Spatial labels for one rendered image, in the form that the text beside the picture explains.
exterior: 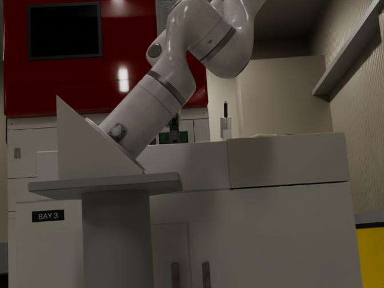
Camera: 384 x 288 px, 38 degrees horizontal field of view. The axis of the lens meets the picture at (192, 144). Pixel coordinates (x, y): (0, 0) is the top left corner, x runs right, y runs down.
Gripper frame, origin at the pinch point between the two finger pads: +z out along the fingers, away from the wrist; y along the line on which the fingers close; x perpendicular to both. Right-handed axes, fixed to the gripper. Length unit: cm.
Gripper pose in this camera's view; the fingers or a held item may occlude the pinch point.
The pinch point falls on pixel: (174, 138)
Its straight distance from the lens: 167.6
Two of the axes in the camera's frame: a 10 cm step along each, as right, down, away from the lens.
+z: 0.7, 9.2, -3.8
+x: 10.0, -0.6, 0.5
